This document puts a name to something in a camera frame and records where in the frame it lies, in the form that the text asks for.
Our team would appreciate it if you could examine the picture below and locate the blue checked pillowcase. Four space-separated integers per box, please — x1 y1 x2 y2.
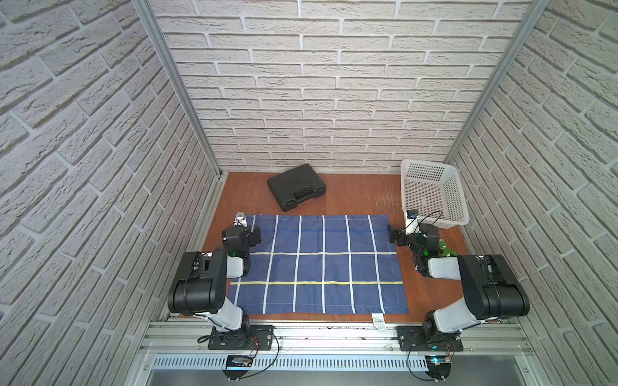
228 215 409 315

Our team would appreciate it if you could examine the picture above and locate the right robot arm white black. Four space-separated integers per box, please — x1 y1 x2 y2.
388 222 530 343

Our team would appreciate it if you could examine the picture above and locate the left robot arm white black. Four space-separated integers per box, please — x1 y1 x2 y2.
167 222 261 333

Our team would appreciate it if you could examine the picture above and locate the white pillowcase label tag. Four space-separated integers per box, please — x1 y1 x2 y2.
371 313 387 331

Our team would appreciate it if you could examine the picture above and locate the green plastic toy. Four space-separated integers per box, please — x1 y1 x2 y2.
438 240 458 257

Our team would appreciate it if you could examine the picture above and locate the white perforated plastic basket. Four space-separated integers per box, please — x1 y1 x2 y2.
400 159 470 228

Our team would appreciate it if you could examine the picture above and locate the black plastic tool case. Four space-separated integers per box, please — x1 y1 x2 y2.
267 163 327 212

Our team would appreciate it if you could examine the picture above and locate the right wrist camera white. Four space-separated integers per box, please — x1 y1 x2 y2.
405 209 418 235

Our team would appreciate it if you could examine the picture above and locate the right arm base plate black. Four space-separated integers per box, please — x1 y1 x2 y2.
395 326 464 352

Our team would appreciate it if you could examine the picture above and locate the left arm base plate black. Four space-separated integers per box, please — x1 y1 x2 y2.
208 324 275 351

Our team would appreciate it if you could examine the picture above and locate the aluminium frame rail front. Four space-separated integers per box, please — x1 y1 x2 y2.
138 318 534 357

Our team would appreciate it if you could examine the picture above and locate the left controller board with cables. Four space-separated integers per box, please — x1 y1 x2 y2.
223 334 281 381

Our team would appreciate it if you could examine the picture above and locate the controller board with cables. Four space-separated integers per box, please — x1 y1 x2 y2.
223 334 281 381
406 352 453 383

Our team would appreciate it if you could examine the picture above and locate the right controller board with cables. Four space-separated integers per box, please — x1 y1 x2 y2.
406 352 453 383

